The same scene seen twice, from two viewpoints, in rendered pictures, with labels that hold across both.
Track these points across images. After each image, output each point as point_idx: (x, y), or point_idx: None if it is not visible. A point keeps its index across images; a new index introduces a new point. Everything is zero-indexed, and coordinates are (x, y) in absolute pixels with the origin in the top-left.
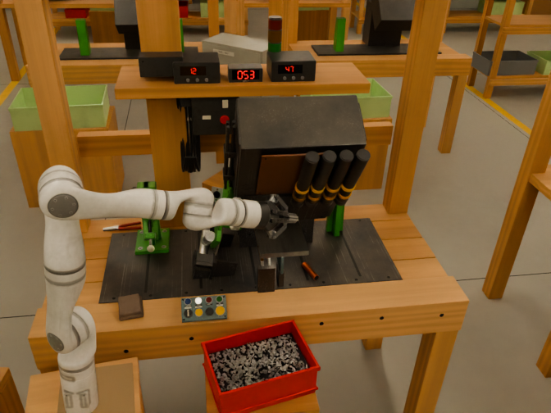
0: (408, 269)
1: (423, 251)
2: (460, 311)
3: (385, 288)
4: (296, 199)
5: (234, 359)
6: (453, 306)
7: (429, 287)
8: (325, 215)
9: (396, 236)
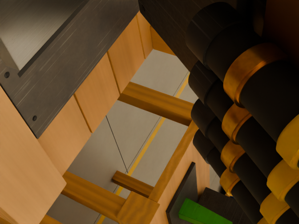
0: (62, 122)
1: (97, 114)
2: (10, 222)
3: (6, 134)
4: (239, 78)
5: None
6: (12, 221)
7: (36, 180)
8: (149, 22)
9: (115, 62)
